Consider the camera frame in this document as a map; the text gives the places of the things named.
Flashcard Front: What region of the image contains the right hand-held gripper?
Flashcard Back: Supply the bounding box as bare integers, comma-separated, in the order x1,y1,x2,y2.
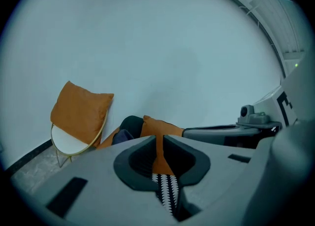
183,52,315,150

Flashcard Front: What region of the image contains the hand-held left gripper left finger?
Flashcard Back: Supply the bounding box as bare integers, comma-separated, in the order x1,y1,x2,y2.
11,135,178,226

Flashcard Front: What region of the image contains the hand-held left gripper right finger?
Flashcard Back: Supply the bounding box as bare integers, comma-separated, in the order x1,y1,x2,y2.
163,135,256,223

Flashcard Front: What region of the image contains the orange sofa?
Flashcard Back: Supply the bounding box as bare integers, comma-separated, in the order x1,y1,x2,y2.
95,115,185,218

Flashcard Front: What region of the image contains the dark garment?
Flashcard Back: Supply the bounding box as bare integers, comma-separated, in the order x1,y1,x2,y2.
112,129,135,146

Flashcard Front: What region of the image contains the orange square cushion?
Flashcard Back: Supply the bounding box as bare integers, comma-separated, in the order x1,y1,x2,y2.
50,81,115,146
141,115,185,176

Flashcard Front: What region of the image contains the black white striped blanket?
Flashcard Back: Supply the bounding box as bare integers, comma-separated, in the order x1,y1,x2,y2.
119,115,182,218

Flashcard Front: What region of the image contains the gold frame white seat chair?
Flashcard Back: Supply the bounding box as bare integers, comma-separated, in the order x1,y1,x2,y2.
50,106,109,168

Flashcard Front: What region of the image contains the grey gripper camera housing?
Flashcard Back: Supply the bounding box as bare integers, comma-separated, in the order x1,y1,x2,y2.
237,105,269,124

